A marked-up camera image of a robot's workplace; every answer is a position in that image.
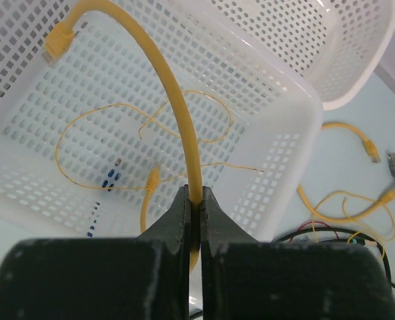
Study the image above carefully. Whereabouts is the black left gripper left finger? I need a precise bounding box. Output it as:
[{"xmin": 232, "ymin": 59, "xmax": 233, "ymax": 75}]
[{"xmin": 0, "ymin": 187, "xmax": 191, "ymax": 319}]

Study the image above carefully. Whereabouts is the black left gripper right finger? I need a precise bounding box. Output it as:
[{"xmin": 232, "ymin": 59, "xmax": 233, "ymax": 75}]
[{"xmin": 200, "ymin": 187, "xmax": 395, "ymax": 319}]

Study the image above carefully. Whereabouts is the black ethernet cable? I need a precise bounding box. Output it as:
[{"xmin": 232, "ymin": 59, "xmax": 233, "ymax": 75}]
[{"xmin": 189, "ymin": 228, "xmax": 395, "ymax": 320}]

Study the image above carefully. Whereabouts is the thin yellow wire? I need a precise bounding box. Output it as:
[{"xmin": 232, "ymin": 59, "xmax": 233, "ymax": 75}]
[{"xmin": 54, "ymin": 89, "xmax": 265, "ymax": 193}]

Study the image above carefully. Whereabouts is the yellow ethernet cable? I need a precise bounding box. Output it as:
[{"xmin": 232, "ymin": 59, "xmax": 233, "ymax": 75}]
[
  {"xmin": 40, "ymin": 0, "xmax": 204, "ymax": 274},
  {"xmin": 296, "ymin": 121, "xmax": 395, "ymax": 243}
]

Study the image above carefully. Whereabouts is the translucent basket front left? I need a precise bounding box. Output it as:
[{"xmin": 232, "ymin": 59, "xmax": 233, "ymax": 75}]
[{"xmin": 0, "ymin": 1, "xmax": 323, "ymax": 240}]

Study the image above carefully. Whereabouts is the white basket back left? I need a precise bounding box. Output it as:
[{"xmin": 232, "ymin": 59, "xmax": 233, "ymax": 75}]
[{"xmin": 211, "ymin": 0, "xmax": 395, "ymax": 110}]

